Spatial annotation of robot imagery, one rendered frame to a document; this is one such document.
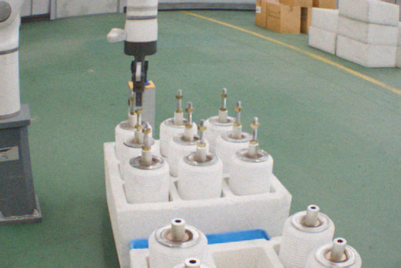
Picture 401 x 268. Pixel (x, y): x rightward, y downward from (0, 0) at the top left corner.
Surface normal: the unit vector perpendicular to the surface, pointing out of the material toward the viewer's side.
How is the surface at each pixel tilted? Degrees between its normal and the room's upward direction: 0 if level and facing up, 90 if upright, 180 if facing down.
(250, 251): 90
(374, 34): 90
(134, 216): 90
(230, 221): 90
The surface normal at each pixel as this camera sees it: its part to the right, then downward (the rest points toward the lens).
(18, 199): 0.38, 0.33
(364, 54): -0.90, 0.12
